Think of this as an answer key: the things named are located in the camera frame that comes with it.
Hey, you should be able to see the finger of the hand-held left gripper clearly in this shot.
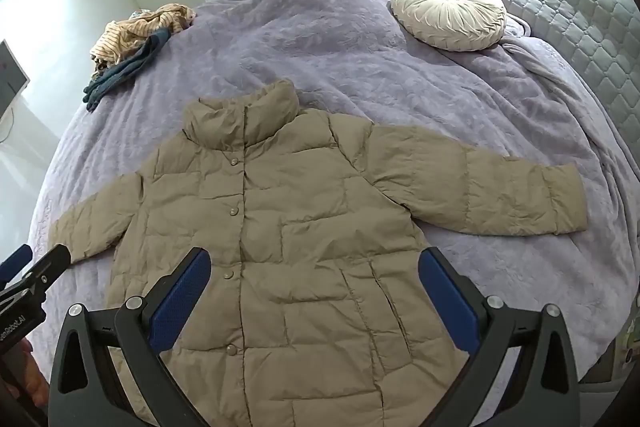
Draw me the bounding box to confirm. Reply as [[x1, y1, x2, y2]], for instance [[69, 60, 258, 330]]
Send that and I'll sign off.
[[0, 245, 32, 283], [17, 244, 71, 303]]

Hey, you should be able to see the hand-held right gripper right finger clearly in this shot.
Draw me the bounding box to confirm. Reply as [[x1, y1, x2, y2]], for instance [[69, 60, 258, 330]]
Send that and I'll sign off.
[[417, 247, 581, 427]]

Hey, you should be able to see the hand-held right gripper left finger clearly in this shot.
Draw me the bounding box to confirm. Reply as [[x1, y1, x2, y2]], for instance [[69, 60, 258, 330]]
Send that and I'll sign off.
[[47, 247, 213, 427]]

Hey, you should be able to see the khaki puffer jacket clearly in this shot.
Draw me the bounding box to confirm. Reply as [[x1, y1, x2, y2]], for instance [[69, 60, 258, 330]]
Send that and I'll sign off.
[[48, 78, 588, 427]]

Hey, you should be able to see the person's left hand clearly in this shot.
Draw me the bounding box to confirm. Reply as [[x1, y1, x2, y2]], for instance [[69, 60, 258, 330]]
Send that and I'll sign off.
[[17, 341, 52, 409]]

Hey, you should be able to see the dark teal garment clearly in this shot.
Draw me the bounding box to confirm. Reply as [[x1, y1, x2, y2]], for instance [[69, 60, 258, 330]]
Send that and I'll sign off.
[[82, 27, 172, 112]]

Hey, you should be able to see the beige striped garment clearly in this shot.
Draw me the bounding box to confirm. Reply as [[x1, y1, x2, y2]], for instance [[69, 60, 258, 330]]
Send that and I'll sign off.
[[90, 3, 197, 70]]

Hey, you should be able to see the purple plush blanket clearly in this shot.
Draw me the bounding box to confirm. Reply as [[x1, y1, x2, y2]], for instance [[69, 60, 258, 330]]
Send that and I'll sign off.
[[30, 0, 637, 408]]

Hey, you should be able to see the round cream pleated pillow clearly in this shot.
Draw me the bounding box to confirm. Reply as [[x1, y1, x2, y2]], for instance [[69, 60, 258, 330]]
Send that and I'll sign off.
[[390, 0, 507, 52]]

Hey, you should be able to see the wall-mounted television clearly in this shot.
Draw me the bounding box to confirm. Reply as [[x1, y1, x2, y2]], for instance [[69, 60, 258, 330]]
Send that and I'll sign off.
[[0, 39, 30, 120]]

